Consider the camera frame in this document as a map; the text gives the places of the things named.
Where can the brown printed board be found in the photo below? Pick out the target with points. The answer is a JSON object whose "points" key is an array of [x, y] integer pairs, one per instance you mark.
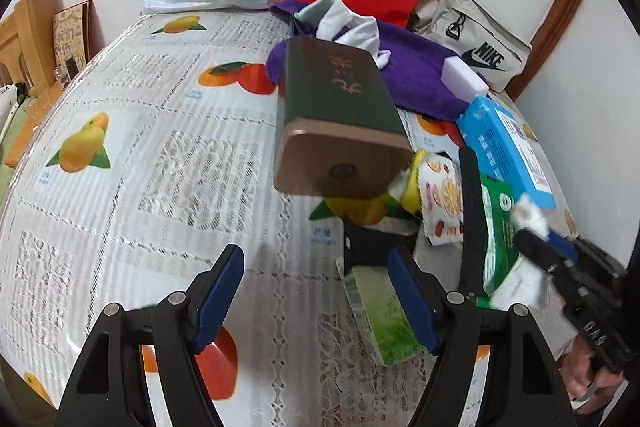
{"points": [[72, 37]]}

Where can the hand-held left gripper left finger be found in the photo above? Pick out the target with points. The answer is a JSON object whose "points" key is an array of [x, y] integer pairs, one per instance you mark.
{"points": [[222, 292]]}

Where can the fruit print wipe packet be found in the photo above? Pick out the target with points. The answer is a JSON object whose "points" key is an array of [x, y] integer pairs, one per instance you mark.
{"points": [[442, 199]]}

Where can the dark green tin box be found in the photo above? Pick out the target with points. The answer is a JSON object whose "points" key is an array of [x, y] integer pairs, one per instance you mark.
{"points": [[335, 122]]}

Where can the dark green tissue packet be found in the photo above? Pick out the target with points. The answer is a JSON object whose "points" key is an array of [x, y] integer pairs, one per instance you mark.
{"points": [[497, 227]]}

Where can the white sponge block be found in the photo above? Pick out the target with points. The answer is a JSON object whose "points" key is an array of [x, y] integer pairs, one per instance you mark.
{"points": [[462, 77]]}

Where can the wooden chair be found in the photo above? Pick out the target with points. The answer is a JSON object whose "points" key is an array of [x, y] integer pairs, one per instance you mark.
{"points": [[30, 37]]}

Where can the fruit print tablecloth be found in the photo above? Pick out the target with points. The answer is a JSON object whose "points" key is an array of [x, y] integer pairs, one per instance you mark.
{"points": [[150, 207]]}

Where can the grey-green cloth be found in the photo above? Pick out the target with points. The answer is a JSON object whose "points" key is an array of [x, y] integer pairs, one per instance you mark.
{"points": [[315, 14]]}

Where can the purple towel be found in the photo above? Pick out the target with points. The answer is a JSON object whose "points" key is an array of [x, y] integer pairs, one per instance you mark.
{"points": [[415, 77]]}

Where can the person's right hand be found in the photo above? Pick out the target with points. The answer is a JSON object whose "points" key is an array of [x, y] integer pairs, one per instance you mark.
{"points": [[585, 367]]}

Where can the white cloth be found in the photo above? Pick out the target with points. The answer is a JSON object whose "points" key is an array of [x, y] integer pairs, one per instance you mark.
{"points": [[357, 32]]}

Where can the blue cardboard box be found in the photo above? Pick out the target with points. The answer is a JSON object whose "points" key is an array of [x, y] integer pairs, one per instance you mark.
{"points": [[505, 147]]}

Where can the beige sports bag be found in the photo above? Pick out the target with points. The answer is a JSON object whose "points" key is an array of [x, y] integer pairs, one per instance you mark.
{"points": [[465, 32]]}

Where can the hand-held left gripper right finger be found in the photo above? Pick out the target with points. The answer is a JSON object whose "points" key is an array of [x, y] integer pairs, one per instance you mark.
{"points": [[410, 302]]}

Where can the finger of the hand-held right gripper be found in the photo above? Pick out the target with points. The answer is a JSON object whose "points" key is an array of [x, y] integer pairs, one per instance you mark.
{"points": [[562, 244], [537, 254]]}

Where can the light green tissue pack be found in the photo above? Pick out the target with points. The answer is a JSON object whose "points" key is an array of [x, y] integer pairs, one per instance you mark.
{"points": [[382, 317]]}

